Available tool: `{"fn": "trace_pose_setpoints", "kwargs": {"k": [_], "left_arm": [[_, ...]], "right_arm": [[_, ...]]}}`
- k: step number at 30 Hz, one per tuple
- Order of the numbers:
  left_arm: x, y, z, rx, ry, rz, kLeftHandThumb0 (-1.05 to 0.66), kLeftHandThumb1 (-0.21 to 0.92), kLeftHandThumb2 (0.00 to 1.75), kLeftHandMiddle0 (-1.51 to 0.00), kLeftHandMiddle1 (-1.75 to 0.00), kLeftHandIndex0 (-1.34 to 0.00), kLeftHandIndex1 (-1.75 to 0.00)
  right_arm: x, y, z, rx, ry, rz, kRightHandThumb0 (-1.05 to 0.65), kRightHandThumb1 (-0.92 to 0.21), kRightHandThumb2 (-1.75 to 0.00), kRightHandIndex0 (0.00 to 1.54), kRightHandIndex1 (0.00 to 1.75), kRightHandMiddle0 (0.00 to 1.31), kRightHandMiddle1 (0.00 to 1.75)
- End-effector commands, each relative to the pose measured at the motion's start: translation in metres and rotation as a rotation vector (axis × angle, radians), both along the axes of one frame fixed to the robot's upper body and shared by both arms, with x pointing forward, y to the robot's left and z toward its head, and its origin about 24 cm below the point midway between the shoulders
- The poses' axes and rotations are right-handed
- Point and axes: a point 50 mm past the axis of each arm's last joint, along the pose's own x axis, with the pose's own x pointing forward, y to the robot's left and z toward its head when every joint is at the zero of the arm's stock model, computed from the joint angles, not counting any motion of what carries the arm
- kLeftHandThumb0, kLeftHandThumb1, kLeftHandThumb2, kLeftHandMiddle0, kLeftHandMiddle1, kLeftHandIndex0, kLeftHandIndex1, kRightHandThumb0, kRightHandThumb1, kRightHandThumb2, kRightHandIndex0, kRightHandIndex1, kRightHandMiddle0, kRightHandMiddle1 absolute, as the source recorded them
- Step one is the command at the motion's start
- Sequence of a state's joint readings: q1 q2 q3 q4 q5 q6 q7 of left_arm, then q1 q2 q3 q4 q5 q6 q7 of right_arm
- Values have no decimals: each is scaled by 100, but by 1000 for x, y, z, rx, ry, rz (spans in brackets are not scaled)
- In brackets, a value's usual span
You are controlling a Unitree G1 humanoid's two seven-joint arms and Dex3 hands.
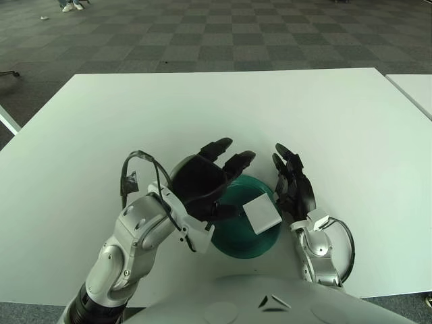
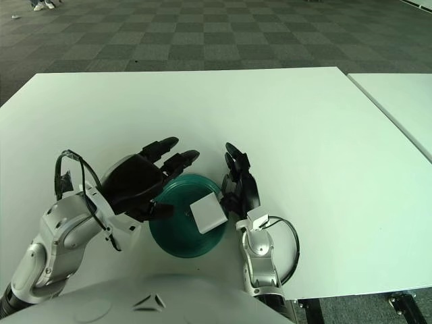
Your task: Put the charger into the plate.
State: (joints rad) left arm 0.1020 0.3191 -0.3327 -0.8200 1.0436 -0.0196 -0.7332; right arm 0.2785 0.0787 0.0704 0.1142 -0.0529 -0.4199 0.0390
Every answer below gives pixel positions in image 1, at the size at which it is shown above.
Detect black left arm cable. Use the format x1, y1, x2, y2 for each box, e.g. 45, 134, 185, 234
119, 151, 200, 252

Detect white square charger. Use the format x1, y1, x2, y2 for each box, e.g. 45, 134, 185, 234
242, 192, 284, 234

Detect white neighbouring table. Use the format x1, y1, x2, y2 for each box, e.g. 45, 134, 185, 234
385, 73, 432, 121

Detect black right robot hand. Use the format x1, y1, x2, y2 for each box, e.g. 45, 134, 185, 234
271, 142, 317, 223

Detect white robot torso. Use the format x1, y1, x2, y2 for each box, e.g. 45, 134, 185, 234
121, 273, 432, 324

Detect green round plate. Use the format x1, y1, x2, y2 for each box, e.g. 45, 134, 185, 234
211, 174, 284, 260

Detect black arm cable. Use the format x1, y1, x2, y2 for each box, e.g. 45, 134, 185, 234
119, 151, 200, 252
329, 217, 356, 283

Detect white side table edge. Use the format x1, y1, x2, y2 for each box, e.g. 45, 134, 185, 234
0, 106, 23, 136

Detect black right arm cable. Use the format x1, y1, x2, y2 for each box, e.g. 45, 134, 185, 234
329, 217, 356, 283

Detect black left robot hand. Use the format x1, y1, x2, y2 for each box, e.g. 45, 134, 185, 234
168, 137, 257, 225

